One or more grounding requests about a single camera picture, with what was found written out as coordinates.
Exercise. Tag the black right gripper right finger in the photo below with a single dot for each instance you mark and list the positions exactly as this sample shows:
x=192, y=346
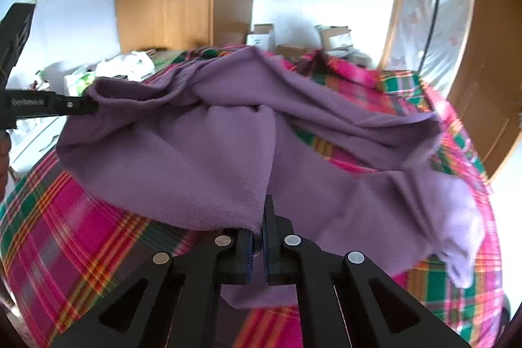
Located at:
x=346, y=300

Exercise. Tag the plastic door curtain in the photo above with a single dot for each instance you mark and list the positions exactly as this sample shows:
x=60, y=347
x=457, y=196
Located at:
x=430, y=38

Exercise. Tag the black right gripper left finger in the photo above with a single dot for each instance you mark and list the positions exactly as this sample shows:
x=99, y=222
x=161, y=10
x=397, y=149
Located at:
x=169, y=301

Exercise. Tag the pink plaid bed sheet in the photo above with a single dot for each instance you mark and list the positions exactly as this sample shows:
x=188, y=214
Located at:
x=62, y=250

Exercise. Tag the wooden door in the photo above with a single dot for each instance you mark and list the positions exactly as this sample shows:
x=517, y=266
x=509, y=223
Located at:
x=486, y=92

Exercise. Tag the person's left hand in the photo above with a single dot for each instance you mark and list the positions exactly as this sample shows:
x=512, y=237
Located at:
x=5, y=147

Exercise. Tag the brown cardboard box with label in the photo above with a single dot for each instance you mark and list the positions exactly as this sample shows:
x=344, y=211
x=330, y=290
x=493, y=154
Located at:
x=335, y=38

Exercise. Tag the purple fleece garment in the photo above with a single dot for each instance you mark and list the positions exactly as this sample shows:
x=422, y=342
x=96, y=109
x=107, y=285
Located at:
x=207, y=143

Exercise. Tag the white plastic bag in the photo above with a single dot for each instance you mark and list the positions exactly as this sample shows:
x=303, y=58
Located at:
x=134, y=66

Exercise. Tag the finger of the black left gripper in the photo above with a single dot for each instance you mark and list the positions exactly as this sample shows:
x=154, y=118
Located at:
x=75, y=105

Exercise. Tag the white cardboard box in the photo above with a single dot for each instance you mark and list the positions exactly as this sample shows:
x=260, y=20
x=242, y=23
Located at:
x=263, y=37

